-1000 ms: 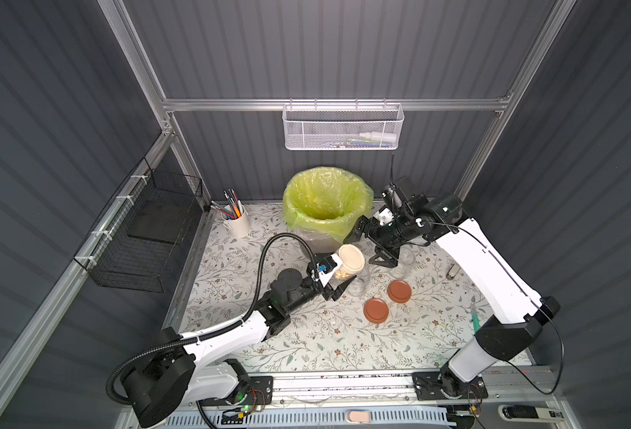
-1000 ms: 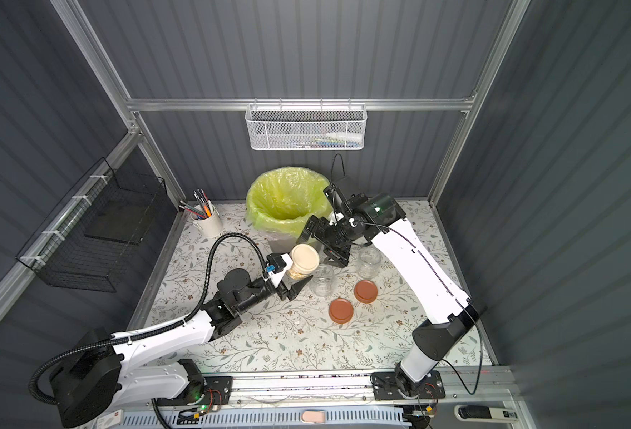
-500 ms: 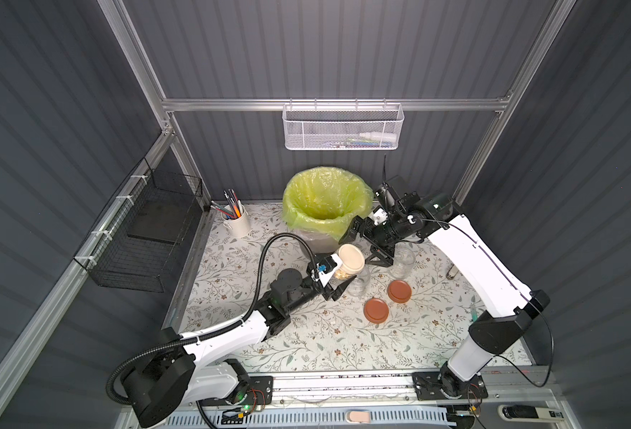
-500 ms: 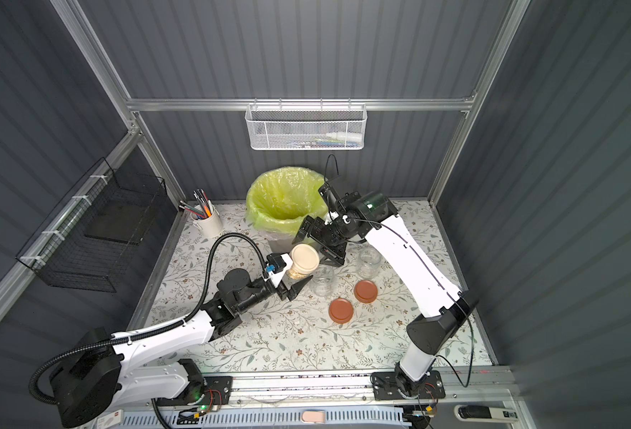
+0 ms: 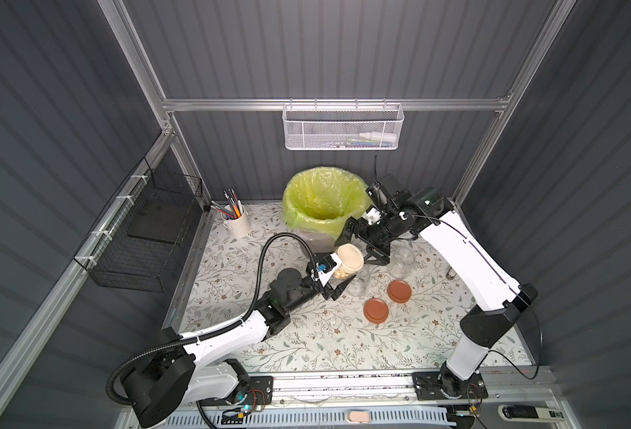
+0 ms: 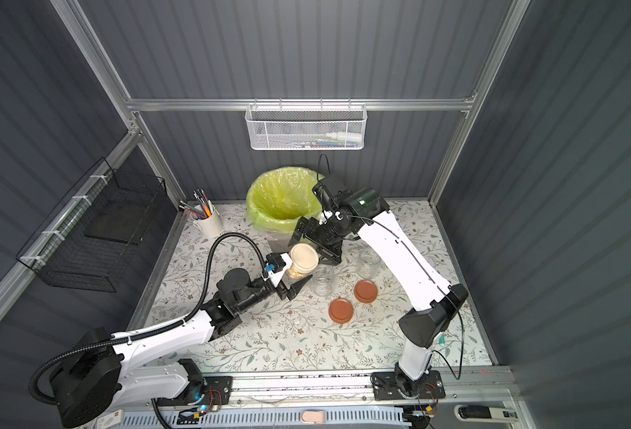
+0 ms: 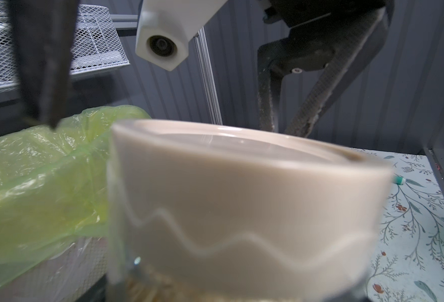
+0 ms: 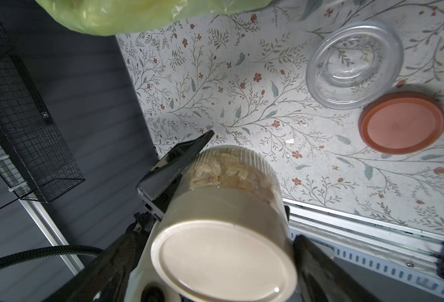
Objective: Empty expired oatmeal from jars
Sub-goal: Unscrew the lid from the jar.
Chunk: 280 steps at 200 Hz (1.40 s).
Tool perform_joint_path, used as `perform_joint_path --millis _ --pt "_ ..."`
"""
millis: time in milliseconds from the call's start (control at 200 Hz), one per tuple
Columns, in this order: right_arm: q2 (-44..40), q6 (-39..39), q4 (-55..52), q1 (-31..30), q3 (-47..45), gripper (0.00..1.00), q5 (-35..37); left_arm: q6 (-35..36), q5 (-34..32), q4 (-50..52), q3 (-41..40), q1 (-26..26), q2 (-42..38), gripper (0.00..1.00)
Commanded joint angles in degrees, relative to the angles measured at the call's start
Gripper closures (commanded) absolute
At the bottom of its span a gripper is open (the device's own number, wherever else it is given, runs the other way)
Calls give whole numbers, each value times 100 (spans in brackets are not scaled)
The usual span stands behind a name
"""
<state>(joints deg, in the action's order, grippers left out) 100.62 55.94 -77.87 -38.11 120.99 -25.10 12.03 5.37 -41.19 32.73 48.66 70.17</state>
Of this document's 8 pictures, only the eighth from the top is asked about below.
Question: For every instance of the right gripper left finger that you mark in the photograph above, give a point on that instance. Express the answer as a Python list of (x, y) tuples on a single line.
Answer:
[(106, 277)]

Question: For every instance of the oatmeal jar with beige lid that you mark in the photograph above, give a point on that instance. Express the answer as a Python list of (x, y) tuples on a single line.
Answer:
[(225, 235)]

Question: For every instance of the black wire side basket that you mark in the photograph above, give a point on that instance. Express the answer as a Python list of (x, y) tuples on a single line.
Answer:
[(35, 161)]

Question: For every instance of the oatmeal jar with terracotta lid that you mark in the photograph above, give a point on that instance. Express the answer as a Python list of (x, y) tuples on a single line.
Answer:
[(355, 65)]

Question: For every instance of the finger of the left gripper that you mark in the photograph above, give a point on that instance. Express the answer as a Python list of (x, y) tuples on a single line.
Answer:
[(158, 186)]

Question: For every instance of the grey bin with green bag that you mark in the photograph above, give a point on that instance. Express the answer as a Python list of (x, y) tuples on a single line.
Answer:
[(108, 18)]

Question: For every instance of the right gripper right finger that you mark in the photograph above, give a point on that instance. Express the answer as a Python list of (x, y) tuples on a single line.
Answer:
[(320, 279)]

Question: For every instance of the terracotta jar lid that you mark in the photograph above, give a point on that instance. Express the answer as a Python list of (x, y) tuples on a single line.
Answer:
[(401, 123)]

